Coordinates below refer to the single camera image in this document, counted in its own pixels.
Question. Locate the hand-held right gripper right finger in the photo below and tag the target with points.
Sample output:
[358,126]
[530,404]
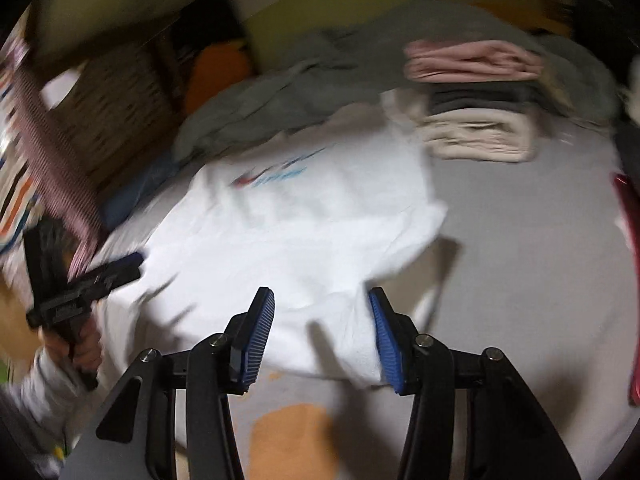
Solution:
[387,342]

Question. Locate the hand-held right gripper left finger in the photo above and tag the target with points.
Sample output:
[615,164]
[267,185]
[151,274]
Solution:
[257,332]

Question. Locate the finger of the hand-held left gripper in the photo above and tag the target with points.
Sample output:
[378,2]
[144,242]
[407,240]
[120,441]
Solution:
[122,279]
[127,261]

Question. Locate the white t-shirt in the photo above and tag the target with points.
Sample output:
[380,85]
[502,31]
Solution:
[280,220]

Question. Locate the person's left forearm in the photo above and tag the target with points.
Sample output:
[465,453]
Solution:
[45,400]

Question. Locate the person's left hand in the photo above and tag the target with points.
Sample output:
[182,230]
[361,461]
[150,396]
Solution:
[89,350]

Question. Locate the blue pillow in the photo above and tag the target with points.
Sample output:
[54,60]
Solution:
[137,195]

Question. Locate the colourful printed cloth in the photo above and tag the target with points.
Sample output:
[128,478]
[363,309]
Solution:
[15,195]

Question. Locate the purple patterned cloth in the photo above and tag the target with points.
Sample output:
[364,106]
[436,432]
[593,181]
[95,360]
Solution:
[55,160]

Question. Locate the brown woven basket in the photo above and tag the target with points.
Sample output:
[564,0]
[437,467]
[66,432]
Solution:
[115,115]

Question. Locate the grey printed bedsheet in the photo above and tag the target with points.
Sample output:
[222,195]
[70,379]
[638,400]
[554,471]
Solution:
[510,260]

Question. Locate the orange pillow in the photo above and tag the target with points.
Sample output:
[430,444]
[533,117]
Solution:
[217,77]

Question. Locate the beige folded cloth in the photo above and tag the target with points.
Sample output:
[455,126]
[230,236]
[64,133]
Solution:
[480,137]

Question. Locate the black pillow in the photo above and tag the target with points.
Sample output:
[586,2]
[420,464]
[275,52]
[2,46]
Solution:
[210,25]

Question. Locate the red cloth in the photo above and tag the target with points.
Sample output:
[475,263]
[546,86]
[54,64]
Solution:
[631,260]

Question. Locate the grey blanket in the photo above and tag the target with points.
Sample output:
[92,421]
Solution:
[310,80]

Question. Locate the dark grey folded cloth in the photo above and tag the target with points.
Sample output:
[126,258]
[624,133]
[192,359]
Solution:
[480,99]

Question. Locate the pink folded cloth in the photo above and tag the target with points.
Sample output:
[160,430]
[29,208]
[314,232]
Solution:
[470,60]

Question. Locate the yellow-green mattress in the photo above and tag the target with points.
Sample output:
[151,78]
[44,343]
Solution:
[350,0]

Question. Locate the white cloth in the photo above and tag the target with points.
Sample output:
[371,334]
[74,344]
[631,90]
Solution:
[632,92]

